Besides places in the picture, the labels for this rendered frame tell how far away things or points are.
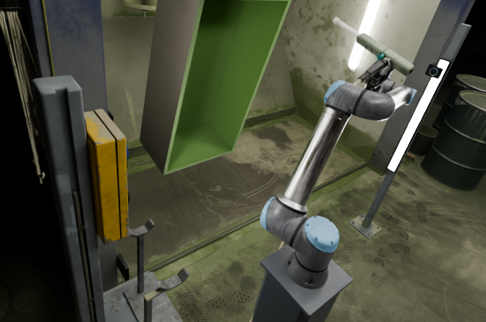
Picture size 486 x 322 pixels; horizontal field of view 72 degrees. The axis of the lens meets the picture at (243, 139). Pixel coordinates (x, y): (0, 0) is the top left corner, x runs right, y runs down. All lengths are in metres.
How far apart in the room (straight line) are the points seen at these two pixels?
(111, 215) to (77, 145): 0.17
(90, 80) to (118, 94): 1.89
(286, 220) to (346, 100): 0.56
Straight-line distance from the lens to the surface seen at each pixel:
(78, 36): 1.11
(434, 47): 3.28
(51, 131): 0.62
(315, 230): 1.44
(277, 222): 1.49
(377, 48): 1.77
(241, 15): 2.28
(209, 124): 2.73
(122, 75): 3.09
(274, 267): 1.62
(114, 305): 1.30
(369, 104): 1.42
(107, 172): 0.66
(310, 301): 1.57
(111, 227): 0.76
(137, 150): 3.08
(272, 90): 3.95
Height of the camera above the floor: 1.89
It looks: 32 degrees down
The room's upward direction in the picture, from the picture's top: 11 degrees clockwise
